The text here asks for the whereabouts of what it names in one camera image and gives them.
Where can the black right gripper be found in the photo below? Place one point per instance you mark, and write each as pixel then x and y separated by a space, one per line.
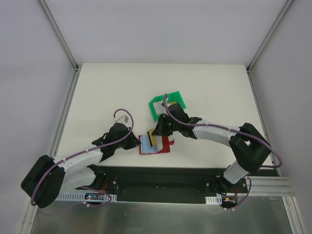
pixel 163 125

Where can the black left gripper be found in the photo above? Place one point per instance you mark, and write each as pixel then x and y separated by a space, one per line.
pixel 131 140

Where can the red leather card holder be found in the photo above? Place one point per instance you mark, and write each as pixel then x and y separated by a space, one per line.
pixel 163 144

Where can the green plastic bin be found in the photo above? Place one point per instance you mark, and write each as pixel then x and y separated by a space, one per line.
pixel 173 96

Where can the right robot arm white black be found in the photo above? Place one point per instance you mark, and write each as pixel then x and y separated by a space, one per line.
pixel 247 144

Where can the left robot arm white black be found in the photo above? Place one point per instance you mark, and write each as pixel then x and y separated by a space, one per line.
pixel 51 176

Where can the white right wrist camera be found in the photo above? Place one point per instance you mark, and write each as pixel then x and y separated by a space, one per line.
pixel 165 104

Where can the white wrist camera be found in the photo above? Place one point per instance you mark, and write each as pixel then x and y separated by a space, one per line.
pixel 122 119
pixel 165 104

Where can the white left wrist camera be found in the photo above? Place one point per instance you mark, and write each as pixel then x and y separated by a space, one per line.
pixel 122 119

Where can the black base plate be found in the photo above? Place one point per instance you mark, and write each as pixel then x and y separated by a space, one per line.
pixel 159 185

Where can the left white cable duct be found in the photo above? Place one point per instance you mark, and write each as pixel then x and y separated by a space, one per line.
pixel 86 196

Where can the white cable duct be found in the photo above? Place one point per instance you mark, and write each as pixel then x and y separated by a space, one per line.
pixel 86 196
pixel 213 200

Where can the right white cable duct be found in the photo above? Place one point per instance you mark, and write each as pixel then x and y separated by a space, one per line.
pixel 213 200

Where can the left aluminium frame post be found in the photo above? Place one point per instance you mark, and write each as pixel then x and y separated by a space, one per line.
pixel 58 34

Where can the aluminium frame post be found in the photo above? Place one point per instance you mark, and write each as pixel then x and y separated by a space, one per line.
pixel 270 33
pixel 58 34

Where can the right aluminium frame post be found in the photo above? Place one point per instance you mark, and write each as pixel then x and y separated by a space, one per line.
pixel 270 33

